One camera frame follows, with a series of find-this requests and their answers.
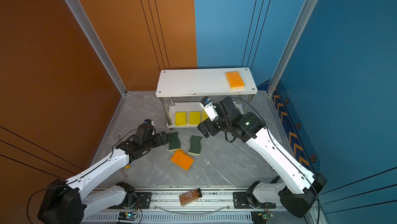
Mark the yellow sponge stack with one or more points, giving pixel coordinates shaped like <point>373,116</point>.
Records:
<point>194,118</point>

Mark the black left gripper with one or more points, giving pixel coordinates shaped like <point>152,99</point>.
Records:
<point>164,138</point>

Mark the aluminium corner post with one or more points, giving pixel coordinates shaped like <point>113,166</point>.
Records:
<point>299,27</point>
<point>90,33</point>

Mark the white two-tier shelf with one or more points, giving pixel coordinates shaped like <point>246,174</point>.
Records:
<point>198,83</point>

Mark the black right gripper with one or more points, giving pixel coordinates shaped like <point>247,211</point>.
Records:
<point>208,123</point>

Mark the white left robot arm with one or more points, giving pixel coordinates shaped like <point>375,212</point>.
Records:
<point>72,200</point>

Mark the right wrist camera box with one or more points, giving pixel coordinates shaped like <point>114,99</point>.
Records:
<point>207,105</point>

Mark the brown spice bottle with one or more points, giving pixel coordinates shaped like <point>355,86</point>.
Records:
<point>190,196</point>

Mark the aluminium corner post right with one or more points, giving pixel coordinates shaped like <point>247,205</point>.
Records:
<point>299,27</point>

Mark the green circuit board left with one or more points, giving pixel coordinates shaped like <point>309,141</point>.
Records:
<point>127,216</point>

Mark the orange sponge stack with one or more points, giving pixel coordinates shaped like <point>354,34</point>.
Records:
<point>234,80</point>

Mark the circuit board right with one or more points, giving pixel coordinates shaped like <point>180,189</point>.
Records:
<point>264,216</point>

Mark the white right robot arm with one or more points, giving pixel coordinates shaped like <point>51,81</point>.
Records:
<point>299,188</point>

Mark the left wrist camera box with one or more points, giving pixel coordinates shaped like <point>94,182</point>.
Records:
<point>149,122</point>

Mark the aluminium corner post left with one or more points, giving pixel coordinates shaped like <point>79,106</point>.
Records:
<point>90,33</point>

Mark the green scouring sponge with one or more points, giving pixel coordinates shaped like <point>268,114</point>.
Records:
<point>173,141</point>
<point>195,145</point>

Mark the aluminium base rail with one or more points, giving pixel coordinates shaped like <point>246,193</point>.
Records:
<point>200,205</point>

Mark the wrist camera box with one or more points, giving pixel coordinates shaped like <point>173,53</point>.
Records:
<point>207,105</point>
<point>149,122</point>

